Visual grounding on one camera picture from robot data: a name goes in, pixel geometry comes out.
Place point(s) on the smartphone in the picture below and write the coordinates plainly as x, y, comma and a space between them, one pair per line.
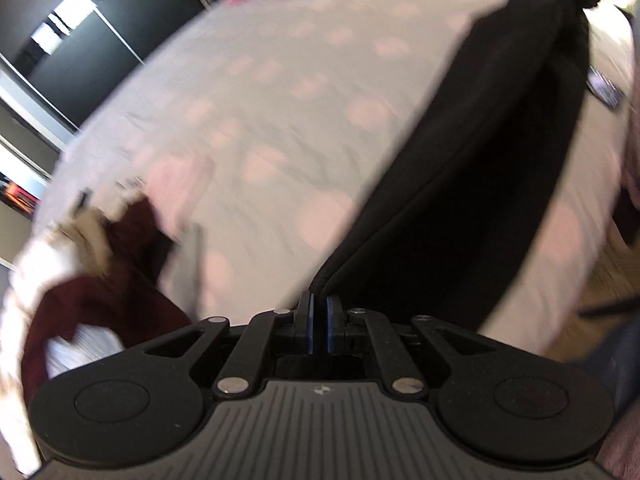
605, 89

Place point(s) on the pale blue checked garment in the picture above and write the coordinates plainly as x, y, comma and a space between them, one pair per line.
85, 347

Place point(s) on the grey garment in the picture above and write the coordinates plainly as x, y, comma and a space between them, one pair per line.
187, 260

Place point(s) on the black pants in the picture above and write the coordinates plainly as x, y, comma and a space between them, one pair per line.
475, 160

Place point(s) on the dark wardrobe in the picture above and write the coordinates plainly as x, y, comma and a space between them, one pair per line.
60, 25

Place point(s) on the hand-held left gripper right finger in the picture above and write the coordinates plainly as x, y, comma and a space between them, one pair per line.
330, 330

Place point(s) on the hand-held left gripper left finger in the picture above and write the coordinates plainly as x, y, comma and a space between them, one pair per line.
311, 330

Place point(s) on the orange box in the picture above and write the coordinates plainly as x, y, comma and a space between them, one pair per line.
20, 195

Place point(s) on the beige striped garment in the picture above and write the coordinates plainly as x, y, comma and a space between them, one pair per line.
90, 240

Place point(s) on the maroon garment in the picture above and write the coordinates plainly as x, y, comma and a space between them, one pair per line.
100, 300

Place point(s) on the light pink garment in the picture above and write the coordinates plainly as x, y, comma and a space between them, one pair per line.
175, 185

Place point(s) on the polka dot bed cover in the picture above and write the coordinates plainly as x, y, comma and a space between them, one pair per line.
280, 110

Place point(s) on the white garment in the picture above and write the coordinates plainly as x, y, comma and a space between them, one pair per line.
40, 270

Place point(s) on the black cloth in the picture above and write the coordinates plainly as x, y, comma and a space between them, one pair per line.
161, 255

